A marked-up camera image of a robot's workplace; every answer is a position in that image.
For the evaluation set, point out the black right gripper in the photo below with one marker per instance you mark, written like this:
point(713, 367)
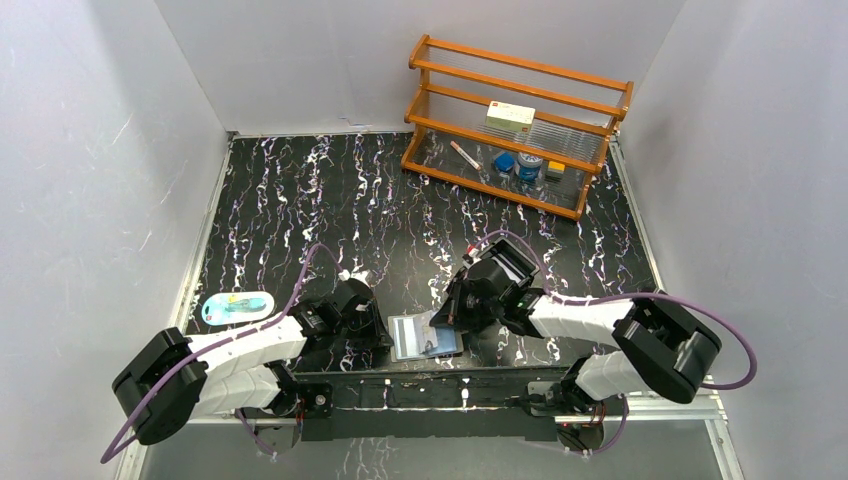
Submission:
point(451, 312)

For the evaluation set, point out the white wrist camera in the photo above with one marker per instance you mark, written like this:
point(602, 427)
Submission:
point(363, 276)
point(474, 254)

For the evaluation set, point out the red white pen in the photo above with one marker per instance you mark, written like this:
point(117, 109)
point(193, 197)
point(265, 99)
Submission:
point(471, 161)

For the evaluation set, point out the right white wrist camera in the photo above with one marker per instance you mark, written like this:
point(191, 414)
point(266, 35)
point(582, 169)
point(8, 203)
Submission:
point(474, 254)

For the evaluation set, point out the black plastic card box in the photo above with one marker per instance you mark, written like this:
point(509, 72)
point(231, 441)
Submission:
point(513, 262)

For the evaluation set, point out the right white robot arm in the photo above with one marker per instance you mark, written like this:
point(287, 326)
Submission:
point(658, 345)

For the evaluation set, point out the white blue blister pack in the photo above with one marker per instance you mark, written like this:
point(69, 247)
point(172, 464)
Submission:
point(231, 308)

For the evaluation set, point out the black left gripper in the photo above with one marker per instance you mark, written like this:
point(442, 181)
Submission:
point(374, 328)

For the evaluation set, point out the blue small cube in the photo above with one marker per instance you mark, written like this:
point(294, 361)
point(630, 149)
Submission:
point(503, 163)

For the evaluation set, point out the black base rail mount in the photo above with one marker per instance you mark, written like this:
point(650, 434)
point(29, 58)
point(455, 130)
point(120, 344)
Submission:
point(522, 402)

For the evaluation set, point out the white VIP credit card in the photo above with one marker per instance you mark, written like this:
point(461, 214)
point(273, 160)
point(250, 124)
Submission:
point(421, 338)

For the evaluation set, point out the yellow black small block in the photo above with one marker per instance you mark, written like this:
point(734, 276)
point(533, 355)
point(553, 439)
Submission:
point(554, 171)

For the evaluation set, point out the white green carton box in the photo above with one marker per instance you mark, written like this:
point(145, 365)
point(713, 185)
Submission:
point(509, 117)

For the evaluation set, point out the orange wooden shelf rack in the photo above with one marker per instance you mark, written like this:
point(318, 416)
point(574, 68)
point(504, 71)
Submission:
point(577, 116)

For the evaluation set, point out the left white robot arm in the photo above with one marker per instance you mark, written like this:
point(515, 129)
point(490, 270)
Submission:
point(176, 378)

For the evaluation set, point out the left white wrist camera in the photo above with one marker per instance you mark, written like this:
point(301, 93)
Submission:
point(363, 276)

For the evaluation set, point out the blue white round can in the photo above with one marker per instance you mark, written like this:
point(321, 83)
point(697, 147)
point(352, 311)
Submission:
point(528, 167)

